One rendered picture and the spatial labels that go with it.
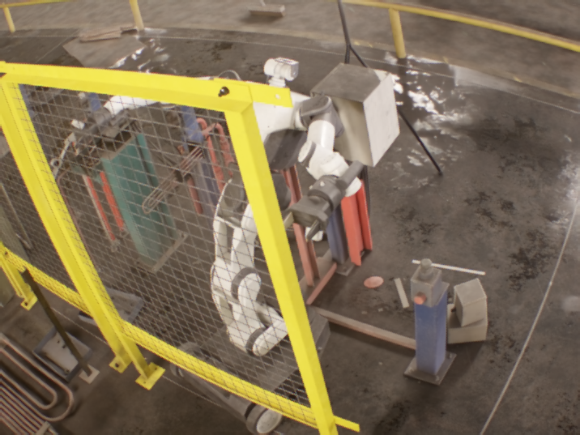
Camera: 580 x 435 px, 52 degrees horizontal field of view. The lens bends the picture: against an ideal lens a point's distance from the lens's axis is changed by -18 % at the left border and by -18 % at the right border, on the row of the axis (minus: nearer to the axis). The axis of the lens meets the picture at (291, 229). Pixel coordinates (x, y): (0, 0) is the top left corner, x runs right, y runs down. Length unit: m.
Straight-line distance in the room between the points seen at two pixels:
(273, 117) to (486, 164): 2.00
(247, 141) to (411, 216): 2.37
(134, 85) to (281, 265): 0.63
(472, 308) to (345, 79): 1.21
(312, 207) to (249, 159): 0.36
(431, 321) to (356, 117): 0.97
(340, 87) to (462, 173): 1.24
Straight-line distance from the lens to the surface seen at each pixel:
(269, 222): 1.73
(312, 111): 2.45
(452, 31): 5.84
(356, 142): 3.21
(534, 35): 4.75
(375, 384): 3.14
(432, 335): 2.88
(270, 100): 1.52
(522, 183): 4.08
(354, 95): 3.10
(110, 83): 1.90
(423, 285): 2.61
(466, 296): 3.06
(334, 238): 3.52
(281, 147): 2.56
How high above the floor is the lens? 2.61
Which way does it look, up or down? 42 degrees down
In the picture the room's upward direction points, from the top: 14 degrees counter-clockwise
